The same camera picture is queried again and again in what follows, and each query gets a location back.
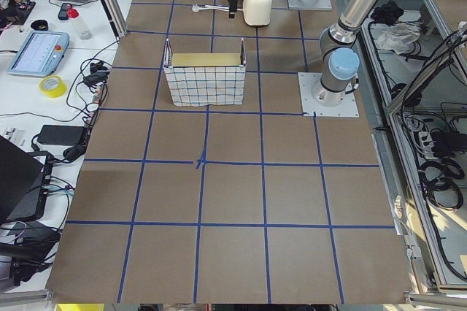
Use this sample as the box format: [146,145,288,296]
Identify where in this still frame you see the white crumpled cloth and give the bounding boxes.
[376,23,420,55]

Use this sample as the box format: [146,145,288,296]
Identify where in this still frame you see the cream white toaster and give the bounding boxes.
[243,0,272,27]

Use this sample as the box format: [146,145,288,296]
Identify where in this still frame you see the white power cord with plug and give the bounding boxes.
[191,3,244,13]

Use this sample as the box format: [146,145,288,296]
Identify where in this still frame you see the checkered fabric storage basket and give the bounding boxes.
[163,39,247,107]

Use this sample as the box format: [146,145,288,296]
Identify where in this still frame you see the black power adapter brick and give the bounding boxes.
[37,125,86,146]

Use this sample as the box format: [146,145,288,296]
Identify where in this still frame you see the black laptop computer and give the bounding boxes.
[1,137,53,223]

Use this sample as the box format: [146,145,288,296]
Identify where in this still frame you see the blue teach pendant tablet near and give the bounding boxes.
[7,31,69,77]

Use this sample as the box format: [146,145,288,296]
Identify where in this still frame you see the clear bottle with red cap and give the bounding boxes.
[67,5,93,40]

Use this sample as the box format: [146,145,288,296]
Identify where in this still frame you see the yellow tape roll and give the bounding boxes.
[39,75,67,99]

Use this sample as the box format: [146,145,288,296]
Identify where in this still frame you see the black round small bowl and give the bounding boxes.
[31,20,49,31]

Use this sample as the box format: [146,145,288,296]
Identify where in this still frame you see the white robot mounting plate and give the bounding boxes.
[298,72,359,118]

